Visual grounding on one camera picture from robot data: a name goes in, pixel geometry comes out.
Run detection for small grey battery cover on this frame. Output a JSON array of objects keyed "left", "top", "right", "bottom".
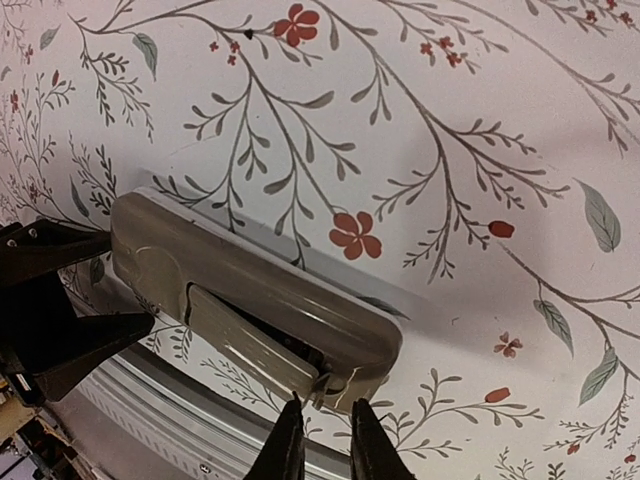
[{"left": 185, "top": 285, "right": 319, "bottom": 401}]

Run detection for small white remote control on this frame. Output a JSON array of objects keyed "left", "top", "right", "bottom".
[{"left": 110, "top": 188, "right": 403, "bottom": 413}]

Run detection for aluminium front frame rail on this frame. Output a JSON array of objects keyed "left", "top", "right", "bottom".
[{"left": 39, "top": 344, "right": 351, "bottom": 480}]

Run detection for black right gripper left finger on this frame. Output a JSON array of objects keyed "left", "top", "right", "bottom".
[{"left": 244, "top": 392, "right": 305, "bottom": 480}]

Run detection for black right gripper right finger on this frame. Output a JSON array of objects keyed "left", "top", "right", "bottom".
[{"left": 350, "top": 399, "right": 415, "bottom": 480}]

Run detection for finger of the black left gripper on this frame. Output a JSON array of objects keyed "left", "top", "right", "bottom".
[
  {"left": 1, "top": 222, "right": 111, "bottom": 288},
  {"left": 1, "top": 313, "right": 155, "bottom": 403}
]

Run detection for floral patterned table mat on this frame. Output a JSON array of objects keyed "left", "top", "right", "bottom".
[{"left": 1, "top": 1, "right": 639, "bottom": 479}]

